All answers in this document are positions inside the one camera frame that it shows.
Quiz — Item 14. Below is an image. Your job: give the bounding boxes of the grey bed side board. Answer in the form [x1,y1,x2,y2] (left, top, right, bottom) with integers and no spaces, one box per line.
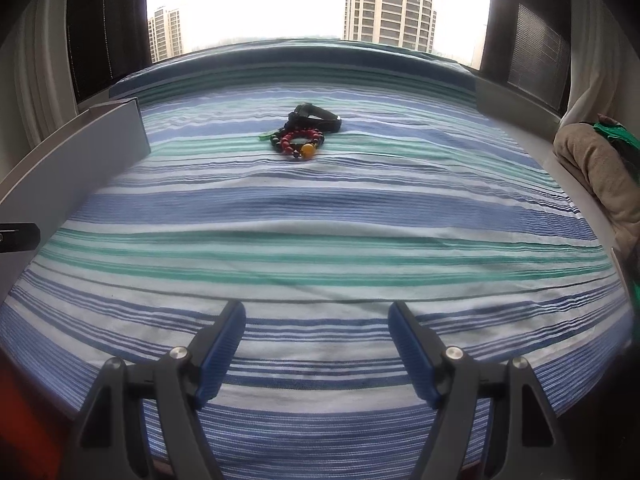
[1,99,150,297]

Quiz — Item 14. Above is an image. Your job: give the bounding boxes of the white curtain left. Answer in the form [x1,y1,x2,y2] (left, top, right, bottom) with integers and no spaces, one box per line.
[14,0,78,148]

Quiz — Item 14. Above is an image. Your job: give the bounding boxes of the dark bead bracelet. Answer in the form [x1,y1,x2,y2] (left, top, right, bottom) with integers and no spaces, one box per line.
[269,127,327,162]

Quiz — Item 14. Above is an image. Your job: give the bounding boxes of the red bead bracelet amber stone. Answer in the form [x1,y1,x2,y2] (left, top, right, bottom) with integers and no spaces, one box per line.
[272,129,326,160]

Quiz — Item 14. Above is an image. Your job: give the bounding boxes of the beige folded blanket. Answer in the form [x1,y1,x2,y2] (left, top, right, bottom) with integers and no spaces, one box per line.
[553,122,639,257]

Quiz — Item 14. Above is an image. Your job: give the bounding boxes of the green cloth item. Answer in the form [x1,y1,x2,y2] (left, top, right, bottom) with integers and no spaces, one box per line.
[593,122,640,164]

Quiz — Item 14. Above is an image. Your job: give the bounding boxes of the black wristband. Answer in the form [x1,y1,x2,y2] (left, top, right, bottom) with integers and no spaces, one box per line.
[284,103,342,133]

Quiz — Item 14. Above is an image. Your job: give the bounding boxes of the white curtain right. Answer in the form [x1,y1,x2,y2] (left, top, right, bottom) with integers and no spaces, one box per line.
[560,0,639,134]

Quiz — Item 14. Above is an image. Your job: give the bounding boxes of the blue green striped bed sheet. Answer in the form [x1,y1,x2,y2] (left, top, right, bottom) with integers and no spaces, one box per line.
[1,40,632,479]

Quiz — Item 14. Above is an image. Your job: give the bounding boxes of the white curtain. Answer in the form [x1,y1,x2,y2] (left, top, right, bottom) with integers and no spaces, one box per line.
[560,0,639,134]
[14,0,78,148]

